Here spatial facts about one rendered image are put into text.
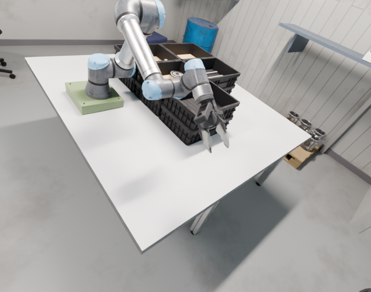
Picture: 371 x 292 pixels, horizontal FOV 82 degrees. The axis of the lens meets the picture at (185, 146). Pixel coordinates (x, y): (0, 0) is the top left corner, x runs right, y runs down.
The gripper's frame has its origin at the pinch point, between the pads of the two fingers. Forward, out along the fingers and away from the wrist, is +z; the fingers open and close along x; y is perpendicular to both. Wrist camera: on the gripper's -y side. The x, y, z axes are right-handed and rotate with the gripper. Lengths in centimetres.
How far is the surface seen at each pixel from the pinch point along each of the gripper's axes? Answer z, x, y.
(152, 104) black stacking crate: -40, 51, 33
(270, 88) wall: -65, 18, 282
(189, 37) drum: -180, 97, 227
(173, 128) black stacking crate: -20, 40, 33
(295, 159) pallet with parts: 38, 5, 202
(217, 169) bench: 11.0, 20.6, 34.0
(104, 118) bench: -37, 68, 8
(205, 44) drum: -163, 81, 242
